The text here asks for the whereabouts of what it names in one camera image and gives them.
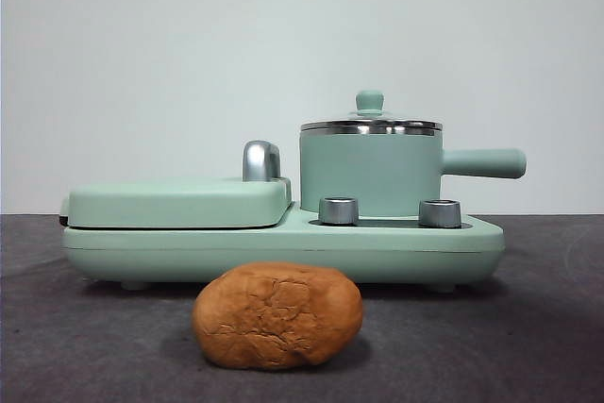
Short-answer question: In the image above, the chrome griddle cover handle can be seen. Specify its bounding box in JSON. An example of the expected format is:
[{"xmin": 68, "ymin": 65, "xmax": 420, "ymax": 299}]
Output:
[{"xmin": 242, "ymin": 140, "xmax": 283, "ymax": 183}]

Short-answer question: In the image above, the mint green handled steamer pot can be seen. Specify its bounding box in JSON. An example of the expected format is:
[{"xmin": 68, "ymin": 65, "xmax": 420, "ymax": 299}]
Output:
[{"xmin": 298, "ymin": 126, "xmax": 528, "ymax": 216}]

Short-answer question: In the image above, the silver control knob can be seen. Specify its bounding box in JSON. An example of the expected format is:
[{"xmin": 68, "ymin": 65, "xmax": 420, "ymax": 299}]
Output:
[
  {"xmin": 318, "ymin": 195, "xmax": 360, "ymax": 226},
  {"xmin": 418, "ymin": 198, "xmax": 462, "ymax": 228}
]

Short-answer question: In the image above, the mint green breakfast machine base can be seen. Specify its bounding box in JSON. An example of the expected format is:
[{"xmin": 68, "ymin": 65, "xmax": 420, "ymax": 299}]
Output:
[{"xmin": 61, "ymin": 201, "xmax": 506, "ymax": 292}]

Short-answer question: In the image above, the brown potato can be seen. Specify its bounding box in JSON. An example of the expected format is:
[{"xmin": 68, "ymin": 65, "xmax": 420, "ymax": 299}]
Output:
[{"xmin": 192, "ymin": 260, "xmax": 364, "ymax": 371}]

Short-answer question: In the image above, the glass lid with green knob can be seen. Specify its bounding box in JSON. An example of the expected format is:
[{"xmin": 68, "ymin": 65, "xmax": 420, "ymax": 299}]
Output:
[{"xmin": 299, "ymin": 89, "xmax": 444, "ymax": 132}]

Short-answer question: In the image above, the mint green griddle cover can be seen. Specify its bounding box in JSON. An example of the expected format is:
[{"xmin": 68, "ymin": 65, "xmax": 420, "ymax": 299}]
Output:
[{"xmin": 59, "ymin": 176, "xmax": 294, "ymax": 230}]

